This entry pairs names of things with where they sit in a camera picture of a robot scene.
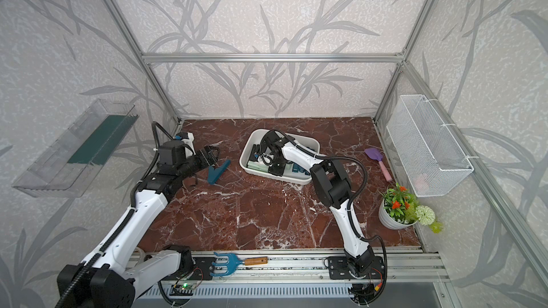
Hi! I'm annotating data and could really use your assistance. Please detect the black pruning pliers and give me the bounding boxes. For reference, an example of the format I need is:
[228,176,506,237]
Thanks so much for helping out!
[249,144,260,162]

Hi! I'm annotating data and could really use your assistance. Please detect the white rectangular storage box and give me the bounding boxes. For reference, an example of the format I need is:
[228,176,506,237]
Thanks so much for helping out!
[239,129,321,185]

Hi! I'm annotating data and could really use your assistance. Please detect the mint pruning pliers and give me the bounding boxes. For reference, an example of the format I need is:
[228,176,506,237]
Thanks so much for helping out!
[247,161,269,173]

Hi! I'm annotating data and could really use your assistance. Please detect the teal pruning pliers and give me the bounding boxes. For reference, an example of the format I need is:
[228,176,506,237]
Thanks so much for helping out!
[292,163,305,173]
[207,160,231,185]
[300,168,311,176]

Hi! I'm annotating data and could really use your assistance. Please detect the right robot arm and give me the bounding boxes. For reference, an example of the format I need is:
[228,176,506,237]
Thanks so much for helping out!
[259,130,375,279]

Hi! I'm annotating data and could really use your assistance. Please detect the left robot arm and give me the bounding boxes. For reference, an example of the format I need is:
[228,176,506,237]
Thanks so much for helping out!
[57,140,219,307]

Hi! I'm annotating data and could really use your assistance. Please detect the purple pink silicone spatula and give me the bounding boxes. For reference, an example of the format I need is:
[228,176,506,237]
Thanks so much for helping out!
[365,148,393,183]

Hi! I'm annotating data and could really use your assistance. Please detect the blue garden hand fork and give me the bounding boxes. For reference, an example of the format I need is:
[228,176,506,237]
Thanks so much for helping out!
[210,252,268,277]

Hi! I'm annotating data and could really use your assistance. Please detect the potted artificial flower plant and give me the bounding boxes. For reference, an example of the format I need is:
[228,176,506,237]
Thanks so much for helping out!
[378,183,444,233]

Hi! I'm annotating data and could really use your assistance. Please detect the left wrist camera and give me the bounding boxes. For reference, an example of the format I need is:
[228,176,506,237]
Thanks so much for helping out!
[175,131,195,157]

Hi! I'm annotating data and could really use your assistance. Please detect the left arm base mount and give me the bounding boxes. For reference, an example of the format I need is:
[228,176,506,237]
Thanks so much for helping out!
[171,257,216,282]

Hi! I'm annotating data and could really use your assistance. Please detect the clear plastic wall shelf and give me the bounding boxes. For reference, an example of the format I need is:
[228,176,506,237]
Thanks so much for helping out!
[12,99,138,198]

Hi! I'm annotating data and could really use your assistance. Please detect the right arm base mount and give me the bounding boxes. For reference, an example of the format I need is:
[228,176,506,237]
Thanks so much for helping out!
[323,255,388,282]

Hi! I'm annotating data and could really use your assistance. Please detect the white wire mesh basket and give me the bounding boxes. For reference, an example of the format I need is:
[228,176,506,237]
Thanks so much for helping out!
[387,94,474,198]

